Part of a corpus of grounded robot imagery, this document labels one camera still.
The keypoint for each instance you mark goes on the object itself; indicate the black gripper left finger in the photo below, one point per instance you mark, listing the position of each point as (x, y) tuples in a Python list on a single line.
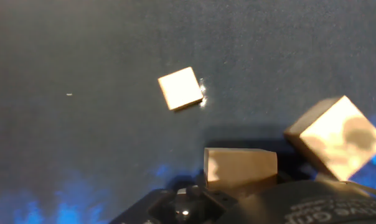
[(188, 203)]

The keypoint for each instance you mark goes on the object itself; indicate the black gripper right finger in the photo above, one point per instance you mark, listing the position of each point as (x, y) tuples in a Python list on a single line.
[(368, 190)]

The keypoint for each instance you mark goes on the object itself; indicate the large wooden cube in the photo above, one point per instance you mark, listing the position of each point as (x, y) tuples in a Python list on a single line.
[(337, 138), (241, 166)]

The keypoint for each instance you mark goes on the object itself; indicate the small wooden cube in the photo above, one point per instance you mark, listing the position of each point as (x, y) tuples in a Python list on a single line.
[(180, 88)]

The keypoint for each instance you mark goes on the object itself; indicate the blue landscape print mat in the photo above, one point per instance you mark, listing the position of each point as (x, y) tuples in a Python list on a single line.
[(82, 93)]

